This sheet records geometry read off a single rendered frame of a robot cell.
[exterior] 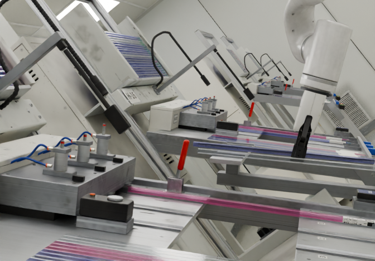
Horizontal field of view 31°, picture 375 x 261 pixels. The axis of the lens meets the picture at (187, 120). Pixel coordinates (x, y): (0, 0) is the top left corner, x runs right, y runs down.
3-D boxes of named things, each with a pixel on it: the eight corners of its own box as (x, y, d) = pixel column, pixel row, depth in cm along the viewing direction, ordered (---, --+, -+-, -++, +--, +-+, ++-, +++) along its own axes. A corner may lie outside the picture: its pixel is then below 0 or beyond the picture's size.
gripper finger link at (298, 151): (297, 133, 159) (289, 160, 160) (297, 134, 156) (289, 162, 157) (310, 136, 159) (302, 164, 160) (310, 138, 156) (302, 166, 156)
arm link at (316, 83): (302, 72, 163) (299, 85, 163) (302, 73, 154) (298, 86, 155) (337, 81, 162) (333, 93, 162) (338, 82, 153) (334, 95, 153)
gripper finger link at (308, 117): (309, 105, 157) (305, 120, 161) (303, 129, 152) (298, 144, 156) (315, 106, 157) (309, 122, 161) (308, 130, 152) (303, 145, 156)
